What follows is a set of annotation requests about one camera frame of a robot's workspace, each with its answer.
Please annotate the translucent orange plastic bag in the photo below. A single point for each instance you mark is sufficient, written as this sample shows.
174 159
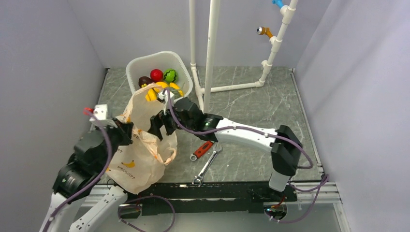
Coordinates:
137 166

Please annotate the silver combination wrench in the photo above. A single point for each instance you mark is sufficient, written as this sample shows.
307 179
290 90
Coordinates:
198 179

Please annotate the green netted fake melon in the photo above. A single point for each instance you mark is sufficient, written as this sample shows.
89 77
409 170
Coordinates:
177 93

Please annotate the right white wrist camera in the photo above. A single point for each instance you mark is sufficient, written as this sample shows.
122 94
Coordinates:
166 97

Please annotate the blue hook peg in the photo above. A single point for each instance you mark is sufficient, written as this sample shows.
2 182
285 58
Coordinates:
279 3

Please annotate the orange hook peg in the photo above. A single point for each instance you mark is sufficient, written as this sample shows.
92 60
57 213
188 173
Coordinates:
264 31

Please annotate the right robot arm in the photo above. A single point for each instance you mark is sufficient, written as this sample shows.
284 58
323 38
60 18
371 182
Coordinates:
281 143

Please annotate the dark brown fake fruit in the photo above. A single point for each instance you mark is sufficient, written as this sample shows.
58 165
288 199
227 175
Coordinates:
143 81

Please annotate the green fake fruit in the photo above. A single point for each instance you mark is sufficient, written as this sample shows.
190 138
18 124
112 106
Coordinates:
170 76

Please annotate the red fake apple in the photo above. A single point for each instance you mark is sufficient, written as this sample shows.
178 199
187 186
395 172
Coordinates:
156 75

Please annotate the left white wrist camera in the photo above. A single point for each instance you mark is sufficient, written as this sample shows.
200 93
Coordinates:
102 113

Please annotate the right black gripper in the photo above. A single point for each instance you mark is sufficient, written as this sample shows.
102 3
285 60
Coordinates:
157 121

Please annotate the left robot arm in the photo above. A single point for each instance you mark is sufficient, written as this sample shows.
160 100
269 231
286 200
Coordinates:
89 161

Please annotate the red-handled adjustable wrench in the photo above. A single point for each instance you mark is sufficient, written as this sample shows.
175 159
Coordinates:
201 150

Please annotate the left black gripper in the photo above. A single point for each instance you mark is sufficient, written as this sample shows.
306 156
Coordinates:
125 130

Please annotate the white PVC pipe frame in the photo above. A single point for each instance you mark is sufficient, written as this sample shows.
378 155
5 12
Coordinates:
204 94

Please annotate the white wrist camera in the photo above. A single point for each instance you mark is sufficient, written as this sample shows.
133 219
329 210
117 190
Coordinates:
166 97
102 113

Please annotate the yellow fake lemon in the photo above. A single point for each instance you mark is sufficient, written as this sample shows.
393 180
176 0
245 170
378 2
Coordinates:
161 85

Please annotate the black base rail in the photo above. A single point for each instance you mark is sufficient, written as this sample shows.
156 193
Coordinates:
250 196

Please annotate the yellow fake corn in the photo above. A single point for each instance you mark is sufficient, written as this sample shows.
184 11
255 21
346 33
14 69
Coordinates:
174 86

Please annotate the yellow fake banana bunch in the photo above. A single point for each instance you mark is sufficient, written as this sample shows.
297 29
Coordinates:
152 94

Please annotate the white plastic basket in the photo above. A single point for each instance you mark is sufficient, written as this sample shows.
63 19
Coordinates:
163 60

